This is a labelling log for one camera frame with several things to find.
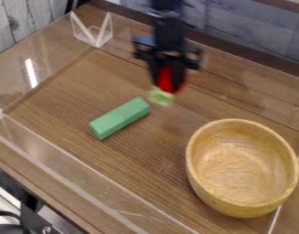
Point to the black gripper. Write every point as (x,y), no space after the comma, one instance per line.
(167,43)

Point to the red plush strawberry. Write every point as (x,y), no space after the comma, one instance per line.
(162,94)

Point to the green rectangular block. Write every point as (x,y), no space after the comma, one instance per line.
(119,118)

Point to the wooden bowl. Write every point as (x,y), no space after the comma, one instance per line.
(242,167)

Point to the clear acrylic tray wall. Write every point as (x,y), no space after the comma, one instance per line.
(130,176)

